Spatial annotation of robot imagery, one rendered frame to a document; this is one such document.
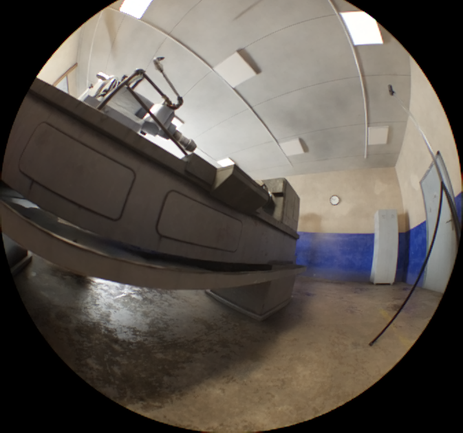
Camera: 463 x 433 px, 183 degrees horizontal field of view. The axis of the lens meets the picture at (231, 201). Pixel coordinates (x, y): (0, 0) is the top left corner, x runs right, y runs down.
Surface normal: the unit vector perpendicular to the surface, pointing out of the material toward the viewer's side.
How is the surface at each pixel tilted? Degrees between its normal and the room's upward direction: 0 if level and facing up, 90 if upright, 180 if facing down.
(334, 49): 180
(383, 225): 90
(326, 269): 90
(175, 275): 90
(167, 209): 90
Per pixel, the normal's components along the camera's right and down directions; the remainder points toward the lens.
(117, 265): 0.73, -0.04
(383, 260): -0.64, -0.36
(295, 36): -0.22, 0.93
